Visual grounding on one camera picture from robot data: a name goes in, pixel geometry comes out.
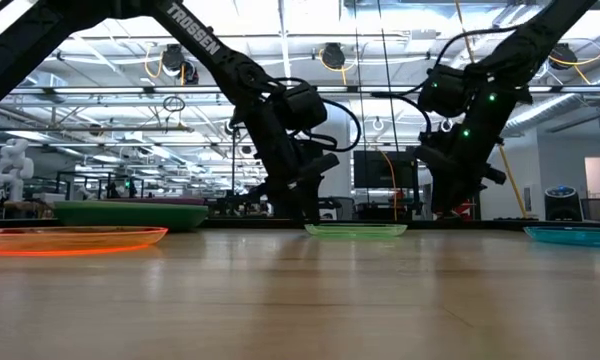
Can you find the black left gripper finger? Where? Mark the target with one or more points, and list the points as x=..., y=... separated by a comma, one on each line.
x=289, y=202
x=314, y=200

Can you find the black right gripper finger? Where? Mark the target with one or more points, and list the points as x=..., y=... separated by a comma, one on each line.
x=442, y=197
x=464, y=197

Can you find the small translucent lime plate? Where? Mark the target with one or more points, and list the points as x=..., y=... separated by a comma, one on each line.
x=355, y=230

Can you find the small translucent teal plate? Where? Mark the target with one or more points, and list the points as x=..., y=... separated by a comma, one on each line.
x=575, y=236

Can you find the purple plastic plate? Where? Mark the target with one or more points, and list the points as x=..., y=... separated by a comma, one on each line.
x=155, y=200

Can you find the small translucent orange plate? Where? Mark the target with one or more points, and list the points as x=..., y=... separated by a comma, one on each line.
x=70, y=239

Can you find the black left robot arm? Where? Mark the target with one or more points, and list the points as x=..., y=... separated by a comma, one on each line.
x=195, y=35

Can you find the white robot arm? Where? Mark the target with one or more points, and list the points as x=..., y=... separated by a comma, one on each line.
x=12, y=165

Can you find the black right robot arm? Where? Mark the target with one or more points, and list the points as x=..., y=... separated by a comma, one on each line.
x=520, y=45

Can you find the black monitor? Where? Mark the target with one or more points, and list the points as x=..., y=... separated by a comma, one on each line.
x=380, y=170

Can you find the black cylindrical air purifier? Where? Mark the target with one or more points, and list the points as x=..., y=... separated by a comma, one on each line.
x=562, y=205

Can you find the large dark green plate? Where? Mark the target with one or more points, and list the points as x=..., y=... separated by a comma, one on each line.
x=130, y=218

